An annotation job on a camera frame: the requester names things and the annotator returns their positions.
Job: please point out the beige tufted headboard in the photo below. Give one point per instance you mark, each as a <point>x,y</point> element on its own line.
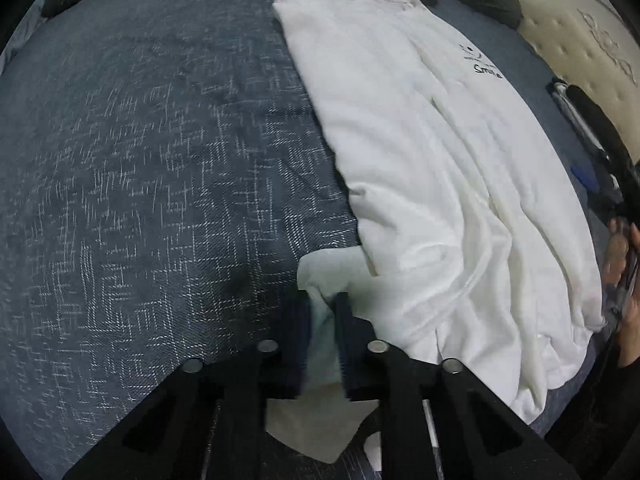
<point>575,50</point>

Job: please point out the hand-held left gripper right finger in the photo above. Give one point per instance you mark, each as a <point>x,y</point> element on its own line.
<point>346,345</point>

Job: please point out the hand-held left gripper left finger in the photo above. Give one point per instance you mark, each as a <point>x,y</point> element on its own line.
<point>299,345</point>

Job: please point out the person's right hand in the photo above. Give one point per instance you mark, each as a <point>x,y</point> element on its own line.
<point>619,255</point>

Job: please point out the white t-shirt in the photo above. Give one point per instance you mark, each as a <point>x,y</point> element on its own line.
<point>425,160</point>

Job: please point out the blue patterned blanket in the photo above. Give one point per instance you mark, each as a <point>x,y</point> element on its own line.
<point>150,185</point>

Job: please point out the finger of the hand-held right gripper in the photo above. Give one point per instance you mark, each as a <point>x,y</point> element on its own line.
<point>584,178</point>

